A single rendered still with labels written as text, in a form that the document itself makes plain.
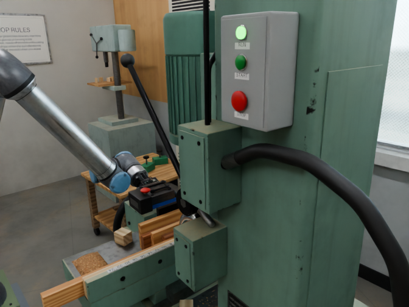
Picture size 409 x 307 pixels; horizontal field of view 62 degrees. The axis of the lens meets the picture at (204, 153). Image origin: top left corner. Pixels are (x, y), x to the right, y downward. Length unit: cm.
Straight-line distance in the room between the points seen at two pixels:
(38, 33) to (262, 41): 345
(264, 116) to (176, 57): 36
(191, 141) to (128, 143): 264
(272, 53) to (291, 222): 27
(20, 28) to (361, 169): 347
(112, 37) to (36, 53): 98
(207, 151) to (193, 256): 23
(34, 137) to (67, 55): 91
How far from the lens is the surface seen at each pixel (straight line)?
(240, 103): 50
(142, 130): 327
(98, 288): 84
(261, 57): 48
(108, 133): 311
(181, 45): 79
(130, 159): 156
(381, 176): 217
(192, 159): 61
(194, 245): 68
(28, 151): 393
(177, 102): 81
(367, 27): 61
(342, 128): 59
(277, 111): 50
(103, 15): 411
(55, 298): 86
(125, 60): 87
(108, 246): 103
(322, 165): 47
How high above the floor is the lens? 145
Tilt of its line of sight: 19 degrees down
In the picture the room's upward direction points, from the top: 1 degrees counter-clockwise
